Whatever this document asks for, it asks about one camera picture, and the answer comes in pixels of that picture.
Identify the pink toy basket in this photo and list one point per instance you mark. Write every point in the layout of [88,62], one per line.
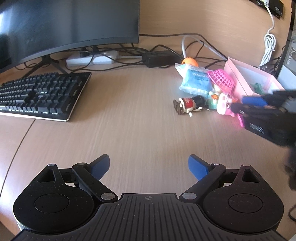
[222,79]

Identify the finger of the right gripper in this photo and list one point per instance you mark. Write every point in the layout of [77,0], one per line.
[242,109]
[263,101]

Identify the orange toy helmet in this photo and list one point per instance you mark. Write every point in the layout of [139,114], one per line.
[190,61]

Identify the wind-up cola bottle toy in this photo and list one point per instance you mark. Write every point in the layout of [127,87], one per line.
[187,105]

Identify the white power strip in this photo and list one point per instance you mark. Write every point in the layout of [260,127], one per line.
[107,57]

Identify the teal toy hand crank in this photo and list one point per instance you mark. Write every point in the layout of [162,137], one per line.
[257,88]

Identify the blue white mask packet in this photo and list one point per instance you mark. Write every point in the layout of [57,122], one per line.
[195,80]

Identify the black curved monitor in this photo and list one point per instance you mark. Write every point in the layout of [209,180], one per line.
[34,29]

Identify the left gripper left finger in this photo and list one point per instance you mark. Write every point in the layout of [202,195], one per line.
[89,175]

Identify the pink cardboard box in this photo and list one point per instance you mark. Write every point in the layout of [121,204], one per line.
[244,75]

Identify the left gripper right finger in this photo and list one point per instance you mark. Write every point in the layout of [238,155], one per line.
[208,176]

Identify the pink cartoon figure toy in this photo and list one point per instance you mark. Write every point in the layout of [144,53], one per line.
[221,102]

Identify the black wall socket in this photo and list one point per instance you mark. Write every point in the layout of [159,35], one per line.
[275,7]

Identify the computer tower case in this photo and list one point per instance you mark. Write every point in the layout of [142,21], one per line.
[286,76]

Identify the black power adapter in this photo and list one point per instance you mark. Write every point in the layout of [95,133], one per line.
[160,59]

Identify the black mechanical keyboard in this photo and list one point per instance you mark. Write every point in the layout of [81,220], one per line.
[50,96]

